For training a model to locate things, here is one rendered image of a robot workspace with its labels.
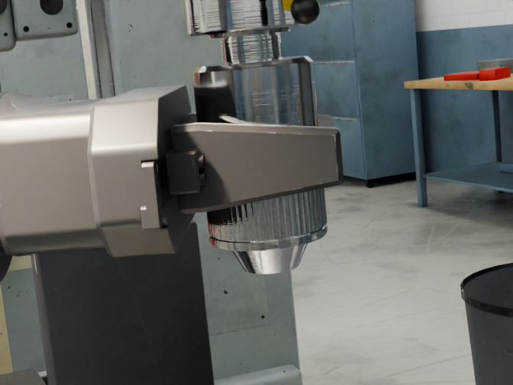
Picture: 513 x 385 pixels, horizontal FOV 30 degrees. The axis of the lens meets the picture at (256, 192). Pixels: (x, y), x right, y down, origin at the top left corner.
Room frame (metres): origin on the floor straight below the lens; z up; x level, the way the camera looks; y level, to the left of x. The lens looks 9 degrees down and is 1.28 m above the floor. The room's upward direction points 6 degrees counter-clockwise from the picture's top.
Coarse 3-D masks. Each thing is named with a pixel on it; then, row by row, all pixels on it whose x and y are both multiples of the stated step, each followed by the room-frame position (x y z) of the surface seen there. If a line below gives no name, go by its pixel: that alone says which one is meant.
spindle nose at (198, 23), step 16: (192, 0) 0.36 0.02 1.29; (208, 0) 0.35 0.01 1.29; (224, 0) 0.35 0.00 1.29; (240, 0) 0.35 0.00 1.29; (256, 0) 0.35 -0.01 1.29; (272, 0) 0.35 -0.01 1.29; (192, 16) 0.36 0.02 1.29; (208, 16) 0.35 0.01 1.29; (224, 16) 0.35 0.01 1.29; (240, 16) 0.35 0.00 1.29; (256, 16) 0.35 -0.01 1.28; (272, 16) 0.35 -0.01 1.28; (288, 16) 0.35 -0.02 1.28; (192, 32) 0.36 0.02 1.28; (208, 32) 0.35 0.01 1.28; (224, 32) 0.35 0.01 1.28
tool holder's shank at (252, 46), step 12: (216, 36) 0.36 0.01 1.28; (228, 36) 0.36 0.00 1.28; (240, 36) 0.36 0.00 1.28; (252, 36) 0.36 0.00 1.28; (264, 36) 0.36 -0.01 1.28; (276, 36) 0.37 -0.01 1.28; (228, 48) 0.36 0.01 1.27; (240, 48) 0.36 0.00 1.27; (252, 48) 0.36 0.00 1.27; (264, 48) 0.36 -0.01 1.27; (276, 48) 0.37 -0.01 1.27; (228, 60) 0.36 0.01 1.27; (240, 60) 0.36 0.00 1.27; (252, 60) 0.36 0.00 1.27
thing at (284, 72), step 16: (208, 64) 0.38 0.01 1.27; (224, 64) 0.36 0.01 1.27; (240, 64) 0.35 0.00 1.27; (256, 64) 0.35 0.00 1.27; (272, 64) 0.35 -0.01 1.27; (288, 64) 0.35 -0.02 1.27; (304, 64) 0.36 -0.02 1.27; (192, 80) 0.37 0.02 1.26; (208, 80) 0.36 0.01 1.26; (224, 80) 0.35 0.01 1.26; (240, 80) 0.35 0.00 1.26; (256, 80) 0.35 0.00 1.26; (272, 80) 0.35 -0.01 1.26; (288, 80) 0.35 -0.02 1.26; (304, 80) 0.36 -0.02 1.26
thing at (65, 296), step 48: (192, 240) 0.71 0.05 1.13; (48, 288) 0.68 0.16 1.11; (96, 288) 0.69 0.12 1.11; (144, 288) 0.70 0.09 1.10; (192, 288) 0.71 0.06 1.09; (48, 336) 0.68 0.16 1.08; (96, 336) 0.69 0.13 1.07; (144, 336) 0.70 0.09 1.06; (192, 336) 0.71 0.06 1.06; (48, 384) 0.88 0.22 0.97; (96, 384) 0.69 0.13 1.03; (144, 384) 0.70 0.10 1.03; (192, 384) 0.71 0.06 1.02
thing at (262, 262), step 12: (240, 252) 0.36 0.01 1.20; (252, 252) 0.36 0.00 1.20; (264, 252) 0.36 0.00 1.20; (276, 252) 0.36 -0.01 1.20; (288, 252) 0.36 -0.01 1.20; (300, 252) 0.36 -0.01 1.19; (252, 264) 0.36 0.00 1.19; (264, 264) 0.36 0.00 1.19; (276, 264) 0.36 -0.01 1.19; (288, 264) 0.36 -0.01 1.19
